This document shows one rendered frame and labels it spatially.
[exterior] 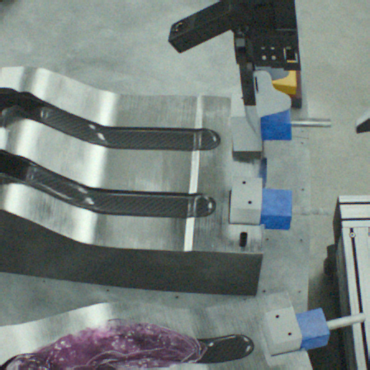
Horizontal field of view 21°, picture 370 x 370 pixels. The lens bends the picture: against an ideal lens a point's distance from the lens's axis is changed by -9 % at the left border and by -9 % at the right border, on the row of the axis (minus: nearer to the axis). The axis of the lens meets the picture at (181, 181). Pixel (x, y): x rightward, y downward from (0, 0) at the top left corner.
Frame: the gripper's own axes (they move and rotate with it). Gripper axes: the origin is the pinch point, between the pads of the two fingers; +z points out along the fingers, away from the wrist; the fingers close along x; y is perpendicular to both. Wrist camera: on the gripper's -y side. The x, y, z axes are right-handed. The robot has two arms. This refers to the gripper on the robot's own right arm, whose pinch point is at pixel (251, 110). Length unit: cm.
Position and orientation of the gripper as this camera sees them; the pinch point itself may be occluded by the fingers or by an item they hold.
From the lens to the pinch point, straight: 135.7
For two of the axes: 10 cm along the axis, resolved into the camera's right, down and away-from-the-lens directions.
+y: 9.9, -0.3, -1.3
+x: 0.8, -6.4, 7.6
